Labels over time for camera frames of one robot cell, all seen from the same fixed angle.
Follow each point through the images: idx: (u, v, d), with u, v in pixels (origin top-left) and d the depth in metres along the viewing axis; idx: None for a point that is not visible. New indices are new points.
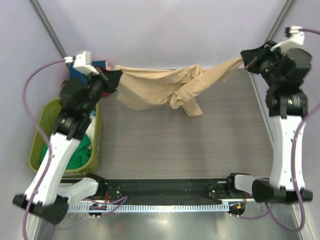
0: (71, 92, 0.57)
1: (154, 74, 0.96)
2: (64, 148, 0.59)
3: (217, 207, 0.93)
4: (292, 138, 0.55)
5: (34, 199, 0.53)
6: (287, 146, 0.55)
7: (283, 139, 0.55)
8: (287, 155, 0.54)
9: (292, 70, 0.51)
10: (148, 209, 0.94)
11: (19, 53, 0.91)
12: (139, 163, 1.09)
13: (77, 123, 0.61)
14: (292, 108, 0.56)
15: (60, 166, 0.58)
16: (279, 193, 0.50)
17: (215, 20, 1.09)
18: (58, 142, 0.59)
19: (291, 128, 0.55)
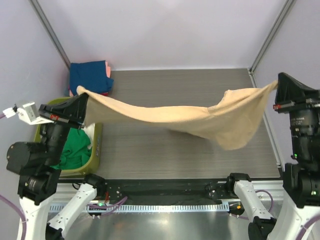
0: (19, 166, 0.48)
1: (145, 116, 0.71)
2: (35, 212, 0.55)
3: (216, 207, 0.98)
4: (302, 226, 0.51)
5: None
6: (295, 228, 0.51)
7: (292, 225, 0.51)
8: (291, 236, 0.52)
9: None
10: (148, 209, 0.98)
11: (18, 51, 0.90)
12: (139, 163, 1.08)
13: (42, 185, 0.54)
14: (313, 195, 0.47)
15: (38, 227, 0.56)
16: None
17: (214, 21, 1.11)
18: (28, 206, 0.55)
19: (305, 216, 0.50)
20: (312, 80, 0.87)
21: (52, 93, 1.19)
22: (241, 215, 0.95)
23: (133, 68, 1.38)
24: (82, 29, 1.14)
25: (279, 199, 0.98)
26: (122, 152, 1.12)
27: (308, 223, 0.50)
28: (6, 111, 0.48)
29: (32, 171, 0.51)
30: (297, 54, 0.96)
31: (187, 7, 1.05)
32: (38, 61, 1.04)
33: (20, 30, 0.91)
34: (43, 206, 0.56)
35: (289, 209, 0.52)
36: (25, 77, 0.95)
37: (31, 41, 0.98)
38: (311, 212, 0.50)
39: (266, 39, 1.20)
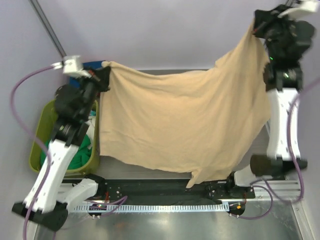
0: (64, 102, 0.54)
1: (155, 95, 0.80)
2: (63, 155, 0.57)
3: (217, 207, 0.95)
4: (288, 110, 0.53)
5: (34, 206, 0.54)
6: (282, 117, 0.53)
7: (280, 112, 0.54)
8: (283, 123, 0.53)
9: (293, 47, 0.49)
10: (148, 209, 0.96)
11: (19, 51, 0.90)
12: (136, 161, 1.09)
13: (75, 130, 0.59)
14: (288, 81, 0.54)
15: (59, 173, 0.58)
16: (276, 162, 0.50)
17: (214, 21, 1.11)
18: (57, 150, 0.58)
19: (287, 101, 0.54)
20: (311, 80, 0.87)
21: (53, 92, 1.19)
22: (241, 215, 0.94)
23: (134, 68, 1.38)
24: (82, 29, 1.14)
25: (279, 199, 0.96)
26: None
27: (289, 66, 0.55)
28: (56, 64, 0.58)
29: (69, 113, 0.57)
30: None
31: (187, 7, 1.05)
32: (38, 60, 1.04)
33: (20, 29, 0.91)
34: (70, 154, 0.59)
35: (274, 104, 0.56)
36: (26, 76, 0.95)
37: (31, 40, 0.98)
38: (291, 96, 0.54)
39: None
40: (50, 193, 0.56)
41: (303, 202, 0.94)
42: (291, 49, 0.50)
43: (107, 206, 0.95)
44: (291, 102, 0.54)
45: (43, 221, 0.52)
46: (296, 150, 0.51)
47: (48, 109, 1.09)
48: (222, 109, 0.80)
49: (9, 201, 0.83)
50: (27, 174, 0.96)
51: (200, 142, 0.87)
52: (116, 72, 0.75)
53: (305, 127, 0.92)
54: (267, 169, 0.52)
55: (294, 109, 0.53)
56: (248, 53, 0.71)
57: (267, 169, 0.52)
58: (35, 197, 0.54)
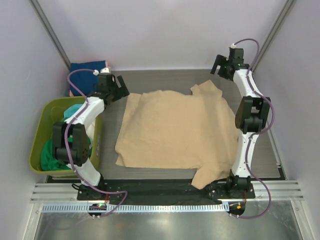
0: (103, 75, 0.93)
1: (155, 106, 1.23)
2: (96, 101, 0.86)
3: (217, 207, 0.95)
4: (246, 77, 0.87)
5: (74, 123, 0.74)
6: (244, 80, 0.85)
7: (242, 79, 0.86)
8: (246, 85, 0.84)
9: (236, 52, 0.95)
10: (148, 209, 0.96)
11: (19, 52, 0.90)
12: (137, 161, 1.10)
13: (105, 93, 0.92)
14: (242, 66, 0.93)
15: (90, 115, 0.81)
16: (248, 100, 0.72)
17: (214, 21, 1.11)
18: (92, 100, 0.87)
19: (244, 75, 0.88)
20: (311, 81, 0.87)
21: (53, 93, 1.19)
22: (241, 216, 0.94)
23: (133, 68, 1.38)
24: (82, 29, 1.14)
25: (279, 199, 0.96)
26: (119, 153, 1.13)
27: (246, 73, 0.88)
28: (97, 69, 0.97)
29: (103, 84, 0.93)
30: (296, 54, 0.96)
31: (187, 7, 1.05)
32: (38, 61, 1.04)
33: (21, 30, 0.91)
34: (99, 107, 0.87)
35: (238, 79, 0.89)
36: (26, 77, 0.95)
37: (31, 40, 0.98)
38: (243, 72, 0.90)
39: (266, 39, 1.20)
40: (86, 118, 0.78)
41: (303, 202, 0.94)
42: (236, 53, 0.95)
43: (107, 206, 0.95)
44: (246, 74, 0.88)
45: (81, 127, 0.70)
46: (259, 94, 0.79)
47: (49, 108, 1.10)
48: (207, 113, 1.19)
49: (10, 201, 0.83)
50: (27, 174, 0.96)
51: (195, 138, 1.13)
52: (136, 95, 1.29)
53: (305, 127, 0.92)
54: (243, 110, 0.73)
55: (250, 77, 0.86)
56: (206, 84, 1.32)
57: (245, 109, 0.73)
58: (75, 116, 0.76)
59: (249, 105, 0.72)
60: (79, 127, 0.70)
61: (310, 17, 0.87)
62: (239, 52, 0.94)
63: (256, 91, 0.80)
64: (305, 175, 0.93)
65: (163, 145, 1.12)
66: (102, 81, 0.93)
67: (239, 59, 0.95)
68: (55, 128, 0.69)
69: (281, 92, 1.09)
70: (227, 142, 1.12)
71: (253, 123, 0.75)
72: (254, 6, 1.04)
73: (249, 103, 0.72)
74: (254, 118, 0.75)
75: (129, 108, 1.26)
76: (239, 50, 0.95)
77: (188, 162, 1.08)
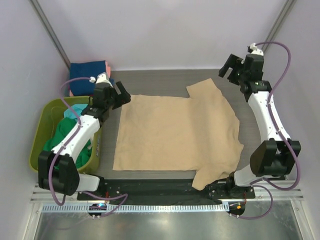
0: (101, 87, 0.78)
1: (152, 108, 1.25)
2: (90, 123, 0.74)
3: (217, 207, 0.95)
4: (266, 105, 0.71)
5: (61, 153, 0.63)
6: (264, 110, 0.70)
7: (261, 107, 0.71)
8: (267, 117, 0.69)
9: (254, 64, 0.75)
10: (148, 209, 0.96)
11: (19, 52, 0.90)
12: (135, 161, 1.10)
13: (101, 111, 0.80)
14: (261, 88, 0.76)
15: (83, 138, 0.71)
16: (271, 146, 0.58)
17: (214, 21, 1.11)
18: (86, 119, 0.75)
19: (264, 99, 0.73)
20: (311, 81, 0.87)
21: (53, 93, 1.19)
22: (241, 216, 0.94)
23: (133, 68, 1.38)
24: (82, 29, 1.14)
25: (279, 199, 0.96)
26: (119, 153, 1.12)
27: (269, 99, 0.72)
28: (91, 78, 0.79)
29: (100, 99, 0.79)
30: (297, 54, 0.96)
31: (187, 7, 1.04)
32: (38, 61, 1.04)
33: (21, 30, 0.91)
34: (93, 127, 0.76)
35: (255, 105, 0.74)
36: (25, 77, 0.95)
37: (31, 40, 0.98)
38: (263, 95, 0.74)
39: (266, 39, 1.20)
40: (76, 145, 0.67)
41: (303, 202, 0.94)
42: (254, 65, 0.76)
43: (107, 206, 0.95)
44: (266, 101, 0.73)
45: (69, 161, 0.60)
46: (285, 134, 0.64)
47: (49, 108, 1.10)
48: (203, 116, 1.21)
49: (10, 201, 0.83)
50: (27, 174, 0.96)
51: (190, 141, 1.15)
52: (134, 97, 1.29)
53: (306, 128, 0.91)
54: (264, 157, 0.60)
55: (271, 104, 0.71)
56: (204, 86, 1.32)
57: (266, 157, 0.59)
58: (64, 144, 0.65)
59: (273, 153, 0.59)
60: (66, 160, 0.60)
61: (310, 17, 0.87)
62: (257, 63, 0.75)
63: (280, 130, 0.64)
64: (305, 175, 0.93)
65: (162, 147, 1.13)
66: (99, 95, 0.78)
67: (258, 72, 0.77)
68: (40, 160, 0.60)
69: (282, 92, 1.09)
70: (224, 141, 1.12)
71: (274, 171, 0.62)
72: (255, 6, 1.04)
73: (272, 149, 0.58)
74: (276, 164, 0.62)
75: (129, 107, 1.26)
76: (258, 59, 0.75)
77: (186, 163, 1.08)
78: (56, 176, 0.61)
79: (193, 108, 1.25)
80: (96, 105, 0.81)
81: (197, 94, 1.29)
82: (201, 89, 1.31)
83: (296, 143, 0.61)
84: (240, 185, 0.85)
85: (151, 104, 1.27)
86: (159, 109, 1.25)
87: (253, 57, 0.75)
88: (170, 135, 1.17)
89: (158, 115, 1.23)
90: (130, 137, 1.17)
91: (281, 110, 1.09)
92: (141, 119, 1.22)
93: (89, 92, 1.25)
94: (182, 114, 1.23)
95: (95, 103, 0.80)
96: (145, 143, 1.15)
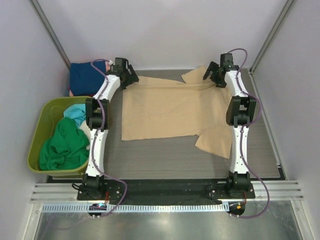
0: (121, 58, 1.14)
1: (151, 91, 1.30)
2: (115, 79, 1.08)
3: (217, 207, 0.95)
4: (235, 77, 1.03)
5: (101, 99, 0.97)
6: (232, 79, 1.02)
7: (232, 79, 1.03)
8: (235, 84, 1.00)
9: (227, 58, 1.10)
10: (148, 209, 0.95)
11: (19, 52, 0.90)
12: (143, 135, 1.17)
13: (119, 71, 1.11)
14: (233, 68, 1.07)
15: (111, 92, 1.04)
16: (236, 100, 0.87)
17: (213, 21, 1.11)
18: (112, 77, 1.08)
19: (234, 75, 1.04)
20: (311, 80, 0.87)
21: (52, 93, 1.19)
22: (241, 216, 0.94)
23: (134, 68, 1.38)
24: (82, 28, 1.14)
25: (279, 199, 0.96)
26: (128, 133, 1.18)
27: (237, 74, 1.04)
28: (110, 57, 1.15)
29: (119, 63, 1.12)
30: (297, 54, 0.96)
31: (187, 7, 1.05)
32: (38, 60, 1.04)
33: (20, 29, 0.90)
34: (116, 84, 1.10)
35: (227, 78, 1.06)
36: (25, 77, 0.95)
37: (30, 40, 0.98)
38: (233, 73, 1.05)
39: (266, 39, 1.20)
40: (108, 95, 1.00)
41: (303, 202, 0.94)
42: (226, 58, 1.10)
43: (107, 206, 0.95)
44: (235, 75, 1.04)
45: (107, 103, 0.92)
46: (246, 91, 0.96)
47: (49, 108, 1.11)
48: (199, 102, 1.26)
49: (10, 202, 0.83)
50: (27, 175, 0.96)
51: (190, 125, 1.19)
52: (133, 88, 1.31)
53: (306, 128, 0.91)
54: (233, 107, 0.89)
55: (238, 76, 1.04)
56: (198, 71, 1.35)
57: (233, 108, 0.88)
58: (101, 93, 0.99)
59: (237, 104, 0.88)
60: (105, 103, 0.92)
61: (310, 17, 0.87)
62: (229, 56, 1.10)
63: (243, 91, 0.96)
64: (305, 175, 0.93)
65: (166, 127, 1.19)
66: (119, 62, 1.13)
67: (229, 62, 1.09)
68: (88, 103, 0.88)
69: (281, 92, 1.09)
70: (217, 124, 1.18)
71: (240, 118, 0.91)
72: (255, 6, 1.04)
73: (237, 102, 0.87)
74: (242, 115, 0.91)
75: (129, 107, 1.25)
76: (228, 54, 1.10)
77: (183, 163, 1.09)
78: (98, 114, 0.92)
79: (189, 94, 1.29)
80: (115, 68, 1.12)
81: (192, 79, 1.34)
82: (194, 74, 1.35)
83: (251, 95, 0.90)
84: (236, 170, 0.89)
85: (148, 89, 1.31)
86: (157, 91, 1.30)
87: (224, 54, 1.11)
88: (172, 117, 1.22)
89: (157, 100, 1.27)
90: (133, 125, 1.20)
91: (281, 109, 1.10)
92: (141, 100, 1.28)
93: (89, 92, 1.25)
94: (180, 100, 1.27)
95: (115, 68, 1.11)
96: (149, 126, 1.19)
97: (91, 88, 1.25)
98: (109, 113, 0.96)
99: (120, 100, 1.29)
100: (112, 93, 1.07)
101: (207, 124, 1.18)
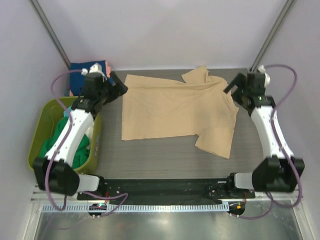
0: (92, 76, 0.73)
1: (150, 91, 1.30)
2: (82, 118, 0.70)
3: (217, 207, 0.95)
4: (270, 120, 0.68)
5: (56, 158, 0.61)
6: (267, 125, 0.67)
7: (264, 122, 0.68)
8: (270, 132, 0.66)
9: (258, 82, 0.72)
10: (148, 209, 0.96)
11: (19, 53, 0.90)
12: (142, 136, 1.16)
13: (92, 103, 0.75)
14: (264, 102, 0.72)
15: (76, 139, 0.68)
16: (276, 165, 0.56)
17: (213, 21, 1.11)
18: (78, 114, 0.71)
19: (267, 114, 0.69)
20: (311, 80, 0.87)
21: (52, 93, 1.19)
22: (241, 215, 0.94)
23: (133, 68, 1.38)
24: (82, 28, 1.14)
25: (279, 199, 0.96)
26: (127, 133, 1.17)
27: (273, 114, 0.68)
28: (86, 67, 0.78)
29: (91, 86, 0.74)
30: (297, 54, 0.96)
31: (187, 7, 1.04)
32: (38, 61, 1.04)
33: (20, 29, 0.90)
34: (87, 122, 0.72)
35: (257, 117, 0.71)
36: (25, 77, 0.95)
37: (30, 40, 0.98)
38: (266, 110, 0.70)
39: (266, 39, 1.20)
40: (70, 148, 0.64)
41: (303, 202, 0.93)
42: (256, 82, 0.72)
43: (107, 206, 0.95)
44: (270, 115, 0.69)
45: (65, 166, 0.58)
46: (288, 151, 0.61)
47: (49, 108, 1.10)
48: (199, 102, 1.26)
49: (10, 202, 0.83)
50: (27, 175, 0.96)
51: (190, 125, 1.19)
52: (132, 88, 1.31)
53: (306, 127, 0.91)
54: (267, 174, 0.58)
55: (274, 120, 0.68)
56: (197, 71, 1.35)
57: (267, 173, 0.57)
58: (57, 148, 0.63)
59: (273, 170, 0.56)
60: (62, 165, 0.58)
61: (310, 16, 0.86)
62: (262, 80, 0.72)
63: (284, 147, 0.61)
64: (305, 175, 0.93)
65: (165, 127, 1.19)
66: (90, 84, 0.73)
67: (260, 88, 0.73)
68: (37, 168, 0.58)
69: (281, 92, 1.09)
70: (217, 124, 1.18)
71: (275, 187, 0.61)
72: (254, 6, 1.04)
73: (276, 168, 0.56)
74: (277, 182, 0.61)
75: (129, 106, 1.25)
76: (259, 76, 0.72)
77: (183, 163, 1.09)
78: (54, 178, 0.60)
79: (189, 95, 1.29)
80: (87, 97, 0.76)
81: (191, 79, 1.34)
82: (194, 74, 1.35)
83: (299, 160, 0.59)
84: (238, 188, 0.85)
85: (147, 88, 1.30)
86: (157, 90, 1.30)
87: (255, 74, 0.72)
88: (172, 117, 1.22)
89: (157, 100, 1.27)
90: (133, 125, 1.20)
91: (281, 109, 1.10)
92: (142, 99, 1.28)
93: None
94: (180, 100, 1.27)
95: (87, 95, 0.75)
96: (149, 126, 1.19)
97: None
98: (73, 176, 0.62)
99: (120, 100, 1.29)
100: (79, 141, 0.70)
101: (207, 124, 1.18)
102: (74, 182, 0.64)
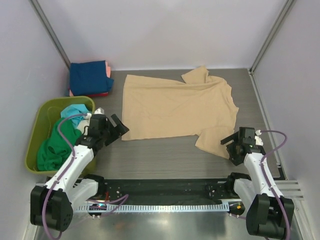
0: (97, 118, 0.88)
1: (150, 91, 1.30)
2: (84, 153, 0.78)
3: (217, 207, 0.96)
4: (260, 163, 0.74)
5: (55, 188, 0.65)
6: (257, 167, 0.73)
7: (255, 166, 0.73)
8: (261, 176, 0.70)
9: (246, 132, 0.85)
10: (148, 209, 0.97)
11: (19, 53, 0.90)
12: (142, 136, 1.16)
13: (95, 140, 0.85)
14: (253, 149, 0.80)
15: (75, 172, 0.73)
16: (263, 201, 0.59)
17: (213, 21, 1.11)
18: (80, 149, 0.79)
19: (257, 158, 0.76)
20: (311, 80, 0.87)
21: (52, 93, 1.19)
22: (242, 216, 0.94)
23: (133, 68, 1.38)
24: (82, 29, 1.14)
25: None
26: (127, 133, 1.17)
27: (262, 159, 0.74)
28: (97, 110, 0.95)
29: (95, 126, 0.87)
30: (297, 54, 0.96)
31: (187, 7, 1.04)
32: (37, 61, 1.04)
33: (20, 29, 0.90)
34: (87, 157, 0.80)
35: (249, 162, 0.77)
36: (25, 77, 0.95)
37: (30, 40, 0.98)
38: (257, 156, 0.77)
39: (266, 39, 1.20)
40: (69, 179, 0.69)
41: (304, 202, 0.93)
42: (246, 132, 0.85)
43: (107, 206, 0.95)
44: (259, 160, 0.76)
45: (62, 196, 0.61)
46: (278, 192, 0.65)
47: (45, 109, 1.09)
48: (199, 102, 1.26)
49: (10, 202, 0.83)
50: (27, 175, 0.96)
51: (190, 125, 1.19)
52: (132, 88, 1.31)
53: (306, 127, 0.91)
54: (256, 213, 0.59)
55: (264, 163, 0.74)
56: (197, 71, 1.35)
57: (259, 213, 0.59)
58: (57, 178, 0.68)
59: (265, 209, 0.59)
60: (59, 196, 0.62)
61: (310, 17, 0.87)
62: (249, 130, 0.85)
63: (273, 187, 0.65)
64: (305, 175, 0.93)
65: (165, 127, 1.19)
66: (95, 124, 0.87)
67: (250, 139, 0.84)
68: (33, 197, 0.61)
69: (281, 92, 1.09)
70: (217, 124, 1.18)
71: (270, 231, 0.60)
72: (255, 6, 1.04)
73: (264, 205, 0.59)
74: (272, 225, 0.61)
75: (129, 107, 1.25)
76: (249, 129, 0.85)
77: (183, 163, 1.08)
78: (50, 211, 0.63)
79: (188, 95, 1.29)
80: (90, 135, 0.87)
81: (191, 78, 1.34)
82: (194, 73, 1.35)
83: (288, 201, 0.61)
84: (236, 191, 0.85)
85: (147, 88, 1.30)
86: (157, 91, 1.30)
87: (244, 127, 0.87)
88: (172, 117, 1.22)
89: (156, 100, 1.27)
90: (133, 125, 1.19)
91: (281, 110, 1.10)
92: (142, 99, 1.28)
93: (88, 92, 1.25)
94: (179, 100, 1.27)
95: (90, 133, 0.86)
96: (149, 126, 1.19)
97: (91, 88, 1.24)
98: (68, 211, 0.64)
99: (120, 100, 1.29)
100: (77, 174, 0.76)
101: (207, 124, 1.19)
102: (67, 216, 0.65)
